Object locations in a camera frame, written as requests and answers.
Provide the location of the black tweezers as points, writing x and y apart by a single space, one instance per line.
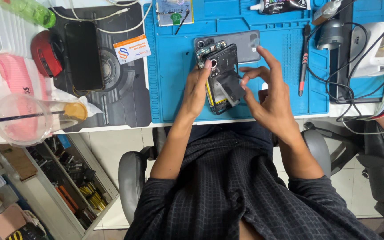
182 22

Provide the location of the white plastic bag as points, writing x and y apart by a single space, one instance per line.
8 76

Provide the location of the grey metal lamp head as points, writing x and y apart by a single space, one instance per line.
330 35

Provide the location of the small blue repair mat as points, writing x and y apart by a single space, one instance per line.
368 10

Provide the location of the green plastic bottle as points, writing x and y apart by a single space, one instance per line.
28 10

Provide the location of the black printed desk mat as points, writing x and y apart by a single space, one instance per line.
125 96

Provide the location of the drawer of phone parts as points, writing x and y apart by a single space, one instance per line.
72 186

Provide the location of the person's left hand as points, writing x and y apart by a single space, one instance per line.
193 96

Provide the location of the heap of boxes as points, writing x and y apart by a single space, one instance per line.
2 206

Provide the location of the black and red screwdriver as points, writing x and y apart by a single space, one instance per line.
304 63

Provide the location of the black glue tube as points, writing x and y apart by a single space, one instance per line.
278 6

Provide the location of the red computer mouse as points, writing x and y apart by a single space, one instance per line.
45 55

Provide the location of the person's right hand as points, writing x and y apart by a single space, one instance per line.
273 103

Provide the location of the black smartphone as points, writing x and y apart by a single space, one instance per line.
224 66
84 56

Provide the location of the white soldering station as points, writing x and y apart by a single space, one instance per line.
367 50

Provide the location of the person's dark checked shirt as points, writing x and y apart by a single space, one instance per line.
232 193

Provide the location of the white paper tray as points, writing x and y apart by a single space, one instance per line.
2 30

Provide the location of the clear plastic cup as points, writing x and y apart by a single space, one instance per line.
25 123

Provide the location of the large blue repair mat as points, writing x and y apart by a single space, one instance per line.
172 73

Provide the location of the grey office chair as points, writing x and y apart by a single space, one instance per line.
130 180

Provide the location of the grey phone back cover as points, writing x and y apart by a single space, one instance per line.
242 46

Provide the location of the black drinking straw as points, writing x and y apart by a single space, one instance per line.
12 118

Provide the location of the white and orange card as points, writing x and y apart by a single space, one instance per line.
132 49

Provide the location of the black office chair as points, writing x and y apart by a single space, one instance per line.
378 166

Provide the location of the small clear dropper bottle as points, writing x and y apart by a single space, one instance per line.
325 12

